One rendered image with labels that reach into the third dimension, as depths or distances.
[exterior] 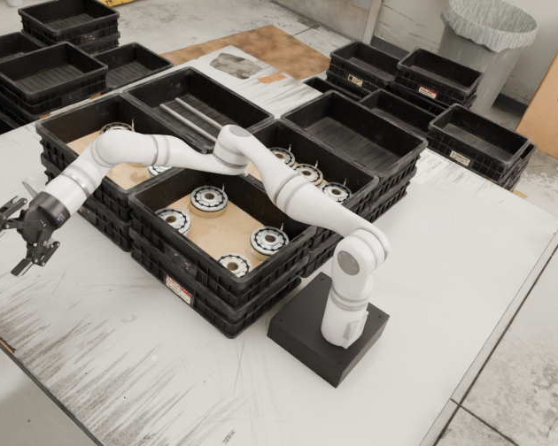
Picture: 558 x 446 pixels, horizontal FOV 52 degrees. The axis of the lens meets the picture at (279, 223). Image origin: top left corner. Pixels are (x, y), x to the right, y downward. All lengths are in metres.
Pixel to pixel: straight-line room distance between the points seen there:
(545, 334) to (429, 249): 1.13
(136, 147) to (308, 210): 0.39
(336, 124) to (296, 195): 0.83
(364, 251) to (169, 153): 0.48
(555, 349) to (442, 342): 1.26
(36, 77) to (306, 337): 1.90
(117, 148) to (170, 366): 0.54
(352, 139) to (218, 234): 0.69
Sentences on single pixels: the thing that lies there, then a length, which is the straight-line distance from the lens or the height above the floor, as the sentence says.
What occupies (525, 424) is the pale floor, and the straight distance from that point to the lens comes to 2.52.
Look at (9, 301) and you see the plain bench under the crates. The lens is 1.58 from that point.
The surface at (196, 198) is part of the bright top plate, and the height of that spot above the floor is 0.86.
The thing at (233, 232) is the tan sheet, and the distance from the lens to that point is 1.54.
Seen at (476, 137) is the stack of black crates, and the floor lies 0.49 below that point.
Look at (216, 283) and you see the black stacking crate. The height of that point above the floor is 0.87.
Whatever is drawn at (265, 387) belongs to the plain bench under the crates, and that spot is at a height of 0.70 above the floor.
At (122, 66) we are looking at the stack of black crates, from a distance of 3.17.
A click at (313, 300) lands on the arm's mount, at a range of 1.49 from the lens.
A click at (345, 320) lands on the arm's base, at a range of 1.34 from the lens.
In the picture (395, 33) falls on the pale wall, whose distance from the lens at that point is 4.64.
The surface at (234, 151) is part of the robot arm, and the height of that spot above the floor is 1.10.
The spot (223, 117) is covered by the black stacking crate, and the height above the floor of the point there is 0.83.
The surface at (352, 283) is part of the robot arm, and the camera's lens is 1.23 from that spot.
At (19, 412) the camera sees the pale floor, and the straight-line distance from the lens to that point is 2.22.
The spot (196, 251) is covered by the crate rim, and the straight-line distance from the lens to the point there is 1.34.
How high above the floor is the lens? 1.90
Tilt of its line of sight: 42 degrees down
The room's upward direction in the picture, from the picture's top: 12 degrees clockwise
